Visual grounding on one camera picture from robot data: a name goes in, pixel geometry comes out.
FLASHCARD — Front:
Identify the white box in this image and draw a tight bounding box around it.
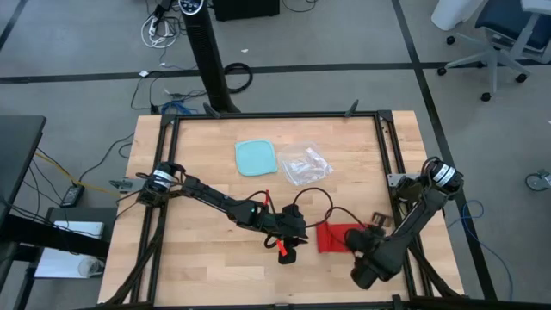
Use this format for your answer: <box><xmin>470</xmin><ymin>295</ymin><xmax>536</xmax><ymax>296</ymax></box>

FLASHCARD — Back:
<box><xmin>33</xmin><ymin>220</ymin><xmax>106</xmax><ymax>280</ymax></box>

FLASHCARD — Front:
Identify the long blue cable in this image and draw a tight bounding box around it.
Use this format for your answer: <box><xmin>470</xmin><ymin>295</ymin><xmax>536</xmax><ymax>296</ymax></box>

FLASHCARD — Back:
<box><xmin>446</xmin><ymin>199</ymin><xmax>516</xmax><ymax>301</ymax></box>

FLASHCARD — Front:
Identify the black desk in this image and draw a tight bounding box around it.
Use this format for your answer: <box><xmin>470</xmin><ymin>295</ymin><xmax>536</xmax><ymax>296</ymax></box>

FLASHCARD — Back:
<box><xmin>0</xmin><ymin>115</ymin><xmax>47</xmax><ymax>220</ymax></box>

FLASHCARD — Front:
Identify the white power strip with cables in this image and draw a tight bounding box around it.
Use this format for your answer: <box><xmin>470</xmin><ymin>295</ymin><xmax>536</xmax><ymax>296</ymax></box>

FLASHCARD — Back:
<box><xmin>140</xmin><ymin>15</ymin><xmax>180</xmax><ymax>50</ymax></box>

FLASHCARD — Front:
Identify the black power adapter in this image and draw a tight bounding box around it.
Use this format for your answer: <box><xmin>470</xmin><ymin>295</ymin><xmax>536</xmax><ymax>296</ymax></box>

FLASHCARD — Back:
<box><xmin>59</xmin><ymin>183</ymin><xmax>86</xmax><ymax>209</ymax></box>

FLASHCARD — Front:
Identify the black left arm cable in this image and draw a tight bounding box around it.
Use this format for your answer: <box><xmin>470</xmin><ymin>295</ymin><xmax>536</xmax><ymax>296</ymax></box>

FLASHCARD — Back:
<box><xmin>292</xmin><ymin>186</ymin><xmax>335</xmax><ymax>229</ymax></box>

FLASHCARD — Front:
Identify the blue cable bundle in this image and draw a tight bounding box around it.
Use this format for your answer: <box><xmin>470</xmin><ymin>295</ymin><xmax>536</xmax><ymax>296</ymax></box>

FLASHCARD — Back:
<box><xmin>159</xmin><ymin>98</ymin><xmax>197</xmax><ymax>115</ymax></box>

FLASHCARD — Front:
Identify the black tower fan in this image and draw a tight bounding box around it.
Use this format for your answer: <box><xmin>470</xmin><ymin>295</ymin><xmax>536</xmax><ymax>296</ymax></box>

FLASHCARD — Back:
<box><xmin>177</xmin><ymin>0</ymin><xmax>241</xmax><ymax>115</ymax></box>

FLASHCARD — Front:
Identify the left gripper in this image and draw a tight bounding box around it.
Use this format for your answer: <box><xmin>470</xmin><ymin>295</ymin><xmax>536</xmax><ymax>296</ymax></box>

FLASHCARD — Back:
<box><xmin>257</xmin><ymin>205</ymin><xmax>309</xmax><ymax>266</ymax></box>

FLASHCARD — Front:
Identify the red elastic bandage roll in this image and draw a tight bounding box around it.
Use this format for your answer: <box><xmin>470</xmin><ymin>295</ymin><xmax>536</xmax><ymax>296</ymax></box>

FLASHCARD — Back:
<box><xmin>316</xmin><ymin>222</ymin><xmax>367</xmax><ymax>254</ymax></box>

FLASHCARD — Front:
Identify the black coiled cable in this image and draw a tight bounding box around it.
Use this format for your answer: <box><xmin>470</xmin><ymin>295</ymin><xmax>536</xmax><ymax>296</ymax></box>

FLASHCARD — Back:
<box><xmin>223</xmin><ymin>62</ymin><xmax>254</xmax><ymax>94</ymax></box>

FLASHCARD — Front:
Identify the black box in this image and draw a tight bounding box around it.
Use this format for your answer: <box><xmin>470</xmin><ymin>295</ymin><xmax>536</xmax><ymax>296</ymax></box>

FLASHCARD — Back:
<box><xmin>212</xmin><ymin>0</ymin><xmax>282</xmax><ymax>22</ymax></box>

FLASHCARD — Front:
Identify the white bin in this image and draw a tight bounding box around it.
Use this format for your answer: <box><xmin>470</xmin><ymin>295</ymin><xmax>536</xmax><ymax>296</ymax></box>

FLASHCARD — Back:
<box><xmin>430</xmin><ymin>0</ymin><xmax>486</xmax><ymax>32</ymax></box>

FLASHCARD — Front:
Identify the black aluminium table frame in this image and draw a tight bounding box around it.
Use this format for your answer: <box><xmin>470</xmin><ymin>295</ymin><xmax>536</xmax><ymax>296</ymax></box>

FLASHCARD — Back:
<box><xmin>97</xmin><ymin>109</ymin><xmax>468</xmax><ymax>310</ymax></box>

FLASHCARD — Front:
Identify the mint green container lid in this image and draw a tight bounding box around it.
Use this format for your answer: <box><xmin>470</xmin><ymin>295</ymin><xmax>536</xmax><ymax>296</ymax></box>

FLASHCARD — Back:
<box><xmin>234</xmin><ymin>138</ymin><xmax>279</xmax><ymax>177</ymax></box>

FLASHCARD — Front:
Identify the clear cup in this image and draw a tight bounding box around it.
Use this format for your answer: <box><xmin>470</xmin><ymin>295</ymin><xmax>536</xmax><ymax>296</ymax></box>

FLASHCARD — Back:
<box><xmin>77</xmin><ymin>257</ymin><xmax>106</xmax><ymax>278</ymax></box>

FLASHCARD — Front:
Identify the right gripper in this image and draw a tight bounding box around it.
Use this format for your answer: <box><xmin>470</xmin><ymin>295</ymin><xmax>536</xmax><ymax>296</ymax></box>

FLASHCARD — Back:
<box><xmin>344</xmin><ymin>212</ymin><xmax>393</xmax><ymax>259</ymax></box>

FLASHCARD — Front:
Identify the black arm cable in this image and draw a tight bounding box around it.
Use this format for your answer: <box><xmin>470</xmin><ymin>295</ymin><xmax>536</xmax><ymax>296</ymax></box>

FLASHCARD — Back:
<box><xmin>325</xmin><ymin>206</ymin><xmax>371</xmax><ymax>229</ymax></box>
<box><xmin>292</xmin><ymin>186</ymin><xmax>335</xmax><ymax>229</ymax></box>

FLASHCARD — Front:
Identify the black desk stand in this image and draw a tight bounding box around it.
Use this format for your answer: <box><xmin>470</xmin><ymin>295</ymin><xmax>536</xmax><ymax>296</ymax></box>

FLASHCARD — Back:
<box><xmin>0</xmin><ymin>206</ymin><xmax>118</xmax><ymax>262</ymax></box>

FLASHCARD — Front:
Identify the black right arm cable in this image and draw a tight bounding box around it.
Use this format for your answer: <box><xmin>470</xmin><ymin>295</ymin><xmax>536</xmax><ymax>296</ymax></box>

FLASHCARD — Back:
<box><xmin>325</xmin><ymin>206</ymin><xmax>371</xmax><ymax>229</ymax></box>

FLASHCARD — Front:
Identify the clear plastic zipper bag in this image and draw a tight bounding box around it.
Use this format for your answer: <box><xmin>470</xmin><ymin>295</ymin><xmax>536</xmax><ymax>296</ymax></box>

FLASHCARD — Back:
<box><xmin>277</xmin><ymin>140</ymin><xmax>335</xmax><ymax>187</ymax></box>

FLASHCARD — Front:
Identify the yellow cable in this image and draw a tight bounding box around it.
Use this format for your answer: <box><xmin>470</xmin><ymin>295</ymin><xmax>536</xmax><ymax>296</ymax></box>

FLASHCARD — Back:
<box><xmin>34</xmin><ymin>150</ymin><xmax>121</xmax><ymax>200</ymax></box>

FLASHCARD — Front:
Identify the blue grey office chair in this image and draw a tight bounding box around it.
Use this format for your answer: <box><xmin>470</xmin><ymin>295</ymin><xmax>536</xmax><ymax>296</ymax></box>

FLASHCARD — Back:
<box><xmin>436</xmin><ymin>0</ymin><xmax>551</xmax><ymax>102</ymax></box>

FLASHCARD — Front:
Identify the grey caster wheel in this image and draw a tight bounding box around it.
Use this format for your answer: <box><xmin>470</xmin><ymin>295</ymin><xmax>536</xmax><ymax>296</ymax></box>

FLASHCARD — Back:
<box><xmin>524</xmin><ymin>169</ymin><xmax>551</xmax><ymax>193</ymax></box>

